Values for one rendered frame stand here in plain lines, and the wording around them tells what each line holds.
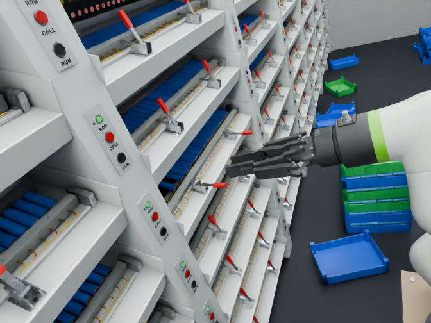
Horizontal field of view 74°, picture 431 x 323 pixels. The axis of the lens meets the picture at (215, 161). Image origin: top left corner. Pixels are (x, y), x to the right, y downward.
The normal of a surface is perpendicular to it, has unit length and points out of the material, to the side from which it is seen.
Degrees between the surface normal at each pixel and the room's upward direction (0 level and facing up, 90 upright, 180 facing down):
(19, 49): 90
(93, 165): 90
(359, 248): 0
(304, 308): 0
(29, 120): 20
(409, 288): 2
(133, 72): 110
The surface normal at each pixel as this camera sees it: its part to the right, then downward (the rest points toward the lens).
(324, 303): -0.29, -0.81
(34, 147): 0.94, 0.24
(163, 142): 0.02, -0.77
